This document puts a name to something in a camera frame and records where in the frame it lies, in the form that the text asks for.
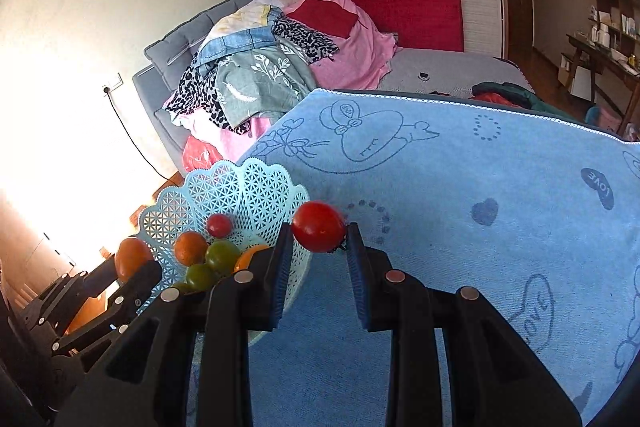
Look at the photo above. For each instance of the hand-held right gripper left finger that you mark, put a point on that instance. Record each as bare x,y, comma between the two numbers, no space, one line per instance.
281,279

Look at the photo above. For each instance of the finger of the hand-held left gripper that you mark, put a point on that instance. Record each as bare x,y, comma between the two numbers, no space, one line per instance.
140,287
92,282

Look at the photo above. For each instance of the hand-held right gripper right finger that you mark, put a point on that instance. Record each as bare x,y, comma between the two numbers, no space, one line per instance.
358,279

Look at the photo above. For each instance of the orange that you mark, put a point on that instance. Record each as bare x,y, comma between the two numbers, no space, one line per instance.
190,248
248,258
132,257

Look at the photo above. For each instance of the teal plastic lattice basket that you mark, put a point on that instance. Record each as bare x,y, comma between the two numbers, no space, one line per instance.
250,192

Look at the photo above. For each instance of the green round fruit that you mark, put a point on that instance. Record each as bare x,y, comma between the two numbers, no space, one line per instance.
222,256
201,277

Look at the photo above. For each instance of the small red tomato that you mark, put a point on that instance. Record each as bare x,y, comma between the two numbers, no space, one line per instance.
219,225

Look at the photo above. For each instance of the blue printed towel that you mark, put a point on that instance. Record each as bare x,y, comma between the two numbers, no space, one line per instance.
450,187

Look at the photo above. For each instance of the red floral blanket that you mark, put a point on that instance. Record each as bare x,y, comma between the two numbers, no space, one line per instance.
197,154

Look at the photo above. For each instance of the grey-green leaf print cloth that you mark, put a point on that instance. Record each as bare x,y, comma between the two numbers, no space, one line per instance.
255,82

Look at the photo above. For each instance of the small black object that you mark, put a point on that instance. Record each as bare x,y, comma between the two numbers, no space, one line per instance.
425,76

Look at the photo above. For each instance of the pile of clothes and bedding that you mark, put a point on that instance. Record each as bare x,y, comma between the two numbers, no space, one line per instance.
350,52

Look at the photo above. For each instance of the grey upholstered bed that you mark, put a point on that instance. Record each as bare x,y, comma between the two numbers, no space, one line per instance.
450,67

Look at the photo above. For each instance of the dark green jacket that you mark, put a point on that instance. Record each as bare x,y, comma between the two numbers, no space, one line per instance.
510,96

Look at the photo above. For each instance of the blue denim garment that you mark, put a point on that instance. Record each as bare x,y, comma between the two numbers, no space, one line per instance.
235,43

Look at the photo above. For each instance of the leopard print cloth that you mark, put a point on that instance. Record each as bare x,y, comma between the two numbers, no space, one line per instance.
305,39

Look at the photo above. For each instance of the yellow and white cloth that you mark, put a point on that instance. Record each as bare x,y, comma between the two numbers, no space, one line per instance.
245,17

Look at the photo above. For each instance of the dark red cloth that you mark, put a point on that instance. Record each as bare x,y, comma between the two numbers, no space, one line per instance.
322,14

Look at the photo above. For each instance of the wooden desk shelf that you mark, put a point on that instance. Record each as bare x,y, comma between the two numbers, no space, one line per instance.
602,52

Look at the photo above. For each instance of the white wall socket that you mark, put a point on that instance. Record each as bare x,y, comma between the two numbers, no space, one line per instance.
111,85

